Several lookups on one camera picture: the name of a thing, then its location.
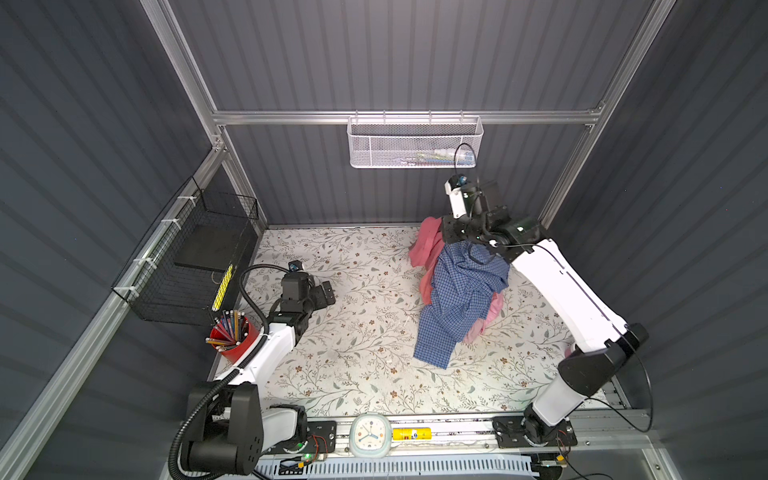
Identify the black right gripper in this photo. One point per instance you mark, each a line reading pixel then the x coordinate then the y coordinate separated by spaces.
pixel 448 236

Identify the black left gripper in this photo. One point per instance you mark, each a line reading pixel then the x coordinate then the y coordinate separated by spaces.
pixel 321 302

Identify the blue checkered cloth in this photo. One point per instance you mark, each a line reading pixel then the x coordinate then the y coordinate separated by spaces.
pixel 465 279

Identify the dark pink cloth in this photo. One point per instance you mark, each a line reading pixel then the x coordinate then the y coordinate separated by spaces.
pixel 425 252

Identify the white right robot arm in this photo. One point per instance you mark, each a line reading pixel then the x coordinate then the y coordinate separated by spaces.
pixel 604 341

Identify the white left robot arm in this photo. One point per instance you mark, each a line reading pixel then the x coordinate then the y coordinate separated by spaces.
pixel 226 429

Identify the light pink cloth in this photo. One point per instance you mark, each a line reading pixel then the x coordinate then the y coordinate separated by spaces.
pixel 482 324

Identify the red pencil cup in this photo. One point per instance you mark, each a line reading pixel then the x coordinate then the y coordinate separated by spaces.
pixel 232 335

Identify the floral table mat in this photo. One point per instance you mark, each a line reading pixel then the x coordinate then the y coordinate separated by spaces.
pixel 357 356

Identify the mint green alarm clock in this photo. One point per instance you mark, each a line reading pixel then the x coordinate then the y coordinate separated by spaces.
pixel 370 436

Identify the yellow spirit level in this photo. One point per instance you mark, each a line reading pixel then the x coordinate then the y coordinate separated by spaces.
pixel 411 434

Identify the white vented panel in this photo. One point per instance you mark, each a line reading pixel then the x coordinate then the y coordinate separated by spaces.
pixel 402 467

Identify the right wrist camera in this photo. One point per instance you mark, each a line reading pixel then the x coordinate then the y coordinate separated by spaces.
pixel 457 196

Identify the black wire mesh basket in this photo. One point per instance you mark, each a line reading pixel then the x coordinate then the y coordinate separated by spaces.
pixel 187 272

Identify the white wire mesh basket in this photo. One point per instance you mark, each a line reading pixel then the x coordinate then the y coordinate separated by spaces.
pixel 414 141

